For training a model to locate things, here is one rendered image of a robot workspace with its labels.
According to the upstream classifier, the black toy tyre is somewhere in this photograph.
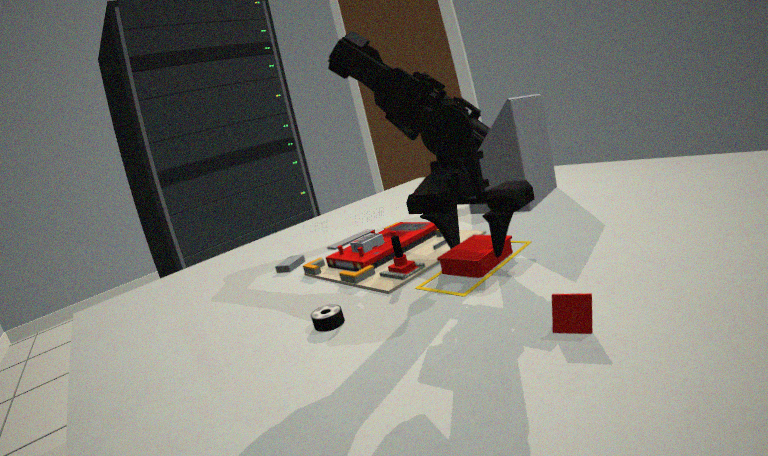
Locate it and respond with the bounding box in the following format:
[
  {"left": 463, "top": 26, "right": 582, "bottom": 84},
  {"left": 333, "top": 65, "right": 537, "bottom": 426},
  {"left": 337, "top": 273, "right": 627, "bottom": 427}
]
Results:
[{"left": 311, "top": 304, "right": 345, "bottom": 332}]

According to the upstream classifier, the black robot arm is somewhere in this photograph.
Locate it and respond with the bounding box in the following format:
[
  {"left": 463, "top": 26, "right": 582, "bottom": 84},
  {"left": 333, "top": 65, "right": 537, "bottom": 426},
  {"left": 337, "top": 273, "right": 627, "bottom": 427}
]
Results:
[{"left": 328, "top": 31, "right": 490, "bottom": 214}]

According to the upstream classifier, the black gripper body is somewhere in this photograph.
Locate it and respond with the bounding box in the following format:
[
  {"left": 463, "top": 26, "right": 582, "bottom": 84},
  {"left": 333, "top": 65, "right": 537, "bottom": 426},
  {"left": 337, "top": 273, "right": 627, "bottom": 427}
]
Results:
[{"left": 406, "top": 145, "right": 535, "bottom": 215}]

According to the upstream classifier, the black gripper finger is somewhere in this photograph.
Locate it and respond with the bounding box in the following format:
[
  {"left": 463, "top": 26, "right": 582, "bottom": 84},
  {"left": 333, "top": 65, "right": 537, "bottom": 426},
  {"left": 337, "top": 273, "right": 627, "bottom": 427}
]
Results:
[
  {"left": 483, "top": 211, "right": 514, "bottom": 258},
  {"left": 420, "top": 205, "right": 460, "bottom": 249}
]

